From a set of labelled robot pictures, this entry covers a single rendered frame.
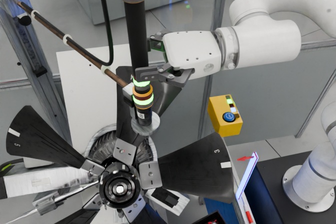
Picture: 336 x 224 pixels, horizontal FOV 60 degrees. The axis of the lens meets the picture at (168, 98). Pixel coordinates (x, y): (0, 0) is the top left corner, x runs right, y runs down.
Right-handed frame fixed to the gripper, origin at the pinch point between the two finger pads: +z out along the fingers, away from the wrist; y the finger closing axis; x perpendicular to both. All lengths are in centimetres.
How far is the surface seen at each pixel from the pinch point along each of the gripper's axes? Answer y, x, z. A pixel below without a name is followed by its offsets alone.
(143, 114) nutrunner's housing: -1.8, -14.5, 0.5
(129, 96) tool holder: 1.4, -11.6, 2.9
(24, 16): 48, -16, 33
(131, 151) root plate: 4.0, -38.3, 5.0
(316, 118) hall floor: 86, -166, -154
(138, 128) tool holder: -1.9, -19.4, 2.1
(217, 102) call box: 33, -58, -33
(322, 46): 70, -67, -108
